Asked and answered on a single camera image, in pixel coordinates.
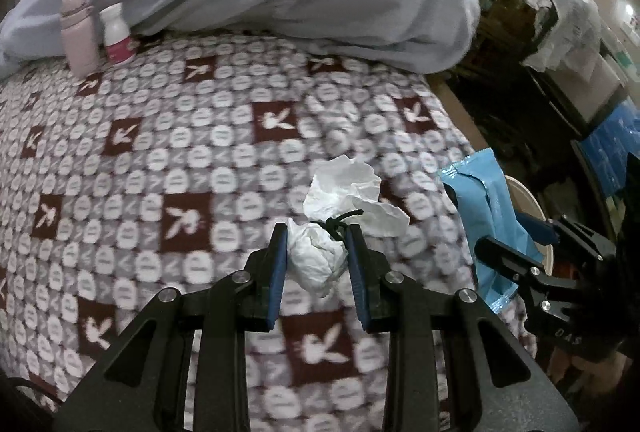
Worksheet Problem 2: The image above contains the blue printed box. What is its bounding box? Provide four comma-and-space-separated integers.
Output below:
582, 99, 640, 207

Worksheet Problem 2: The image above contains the blue plastic packet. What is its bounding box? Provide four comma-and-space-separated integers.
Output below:
439, 149, 546, 313

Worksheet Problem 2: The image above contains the black hair tie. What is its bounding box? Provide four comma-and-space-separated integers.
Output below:
322, 209, 365, 243

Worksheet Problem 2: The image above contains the white pill bottle pink label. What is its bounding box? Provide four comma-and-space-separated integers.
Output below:
100, 3, 136, 65

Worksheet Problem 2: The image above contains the wooden bed frame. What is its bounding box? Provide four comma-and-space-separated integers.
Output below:
427, 74, 493, 153

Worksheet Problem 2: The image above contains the white plastic bag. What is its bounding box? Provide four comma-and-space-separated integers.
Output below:
522, 0, 608, 72

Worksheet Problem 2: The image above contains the pink thermos bottle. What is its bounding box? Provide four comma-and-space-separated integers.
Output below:
60, 0, 98, 80

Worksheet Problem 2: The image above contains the white storage box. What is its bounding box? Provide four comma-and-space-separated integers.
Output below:
570, 46, 631, 123

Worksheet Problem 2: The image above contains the white bin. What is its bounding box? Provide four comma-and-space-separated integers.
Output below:
505, 175, 556, 277

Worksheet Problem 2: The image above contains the grey maroon printed blanket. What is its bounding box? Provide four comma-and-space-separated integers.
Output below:
0, 32, 538, 432

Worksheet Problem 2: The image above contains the white tissue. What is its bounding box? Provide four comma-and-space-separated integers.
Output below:
286, 219, 348, 297
304, 155, 408, 237

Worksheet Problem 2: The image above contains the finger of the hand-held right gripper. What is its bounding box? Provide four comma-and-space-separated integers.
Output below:
515, 211, 607, 261
474, 236, 553, 293

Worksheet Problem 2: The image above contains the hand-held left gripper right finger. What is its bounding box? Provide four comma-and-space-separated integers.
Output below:
345, 223, 581, 432

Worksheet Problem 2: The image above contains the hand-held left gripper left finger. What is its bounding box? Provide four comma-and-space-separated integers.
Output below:
52, 222, 290, 432

